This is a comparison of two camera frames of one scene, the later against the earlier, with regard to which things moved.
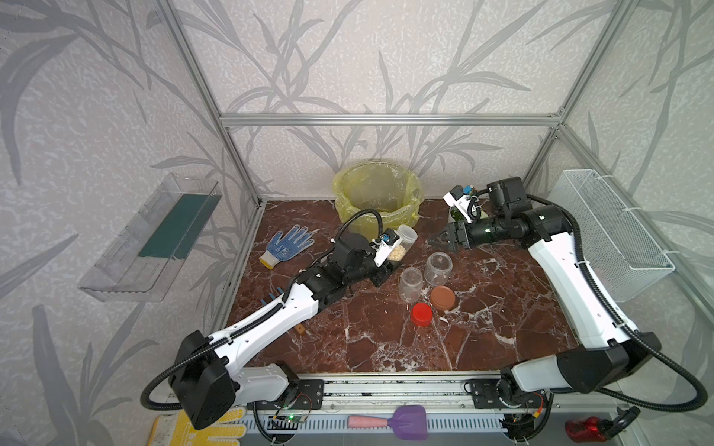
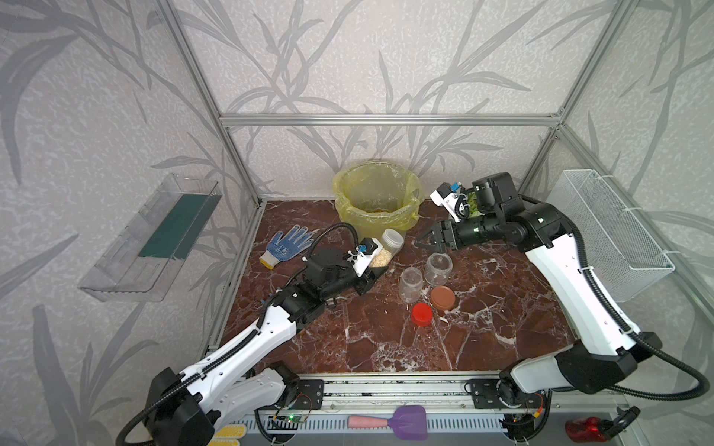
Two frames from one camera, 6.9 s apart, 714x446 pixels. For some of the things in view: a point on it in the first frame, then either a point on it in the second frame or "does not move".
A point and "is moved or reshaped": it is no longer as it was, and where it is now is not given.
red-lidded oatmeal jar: [410, 285] does not move
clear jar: [438, 268] does not move
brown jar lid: [442, 297] does not move
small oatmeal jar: [408, 235] is moved or reshaped
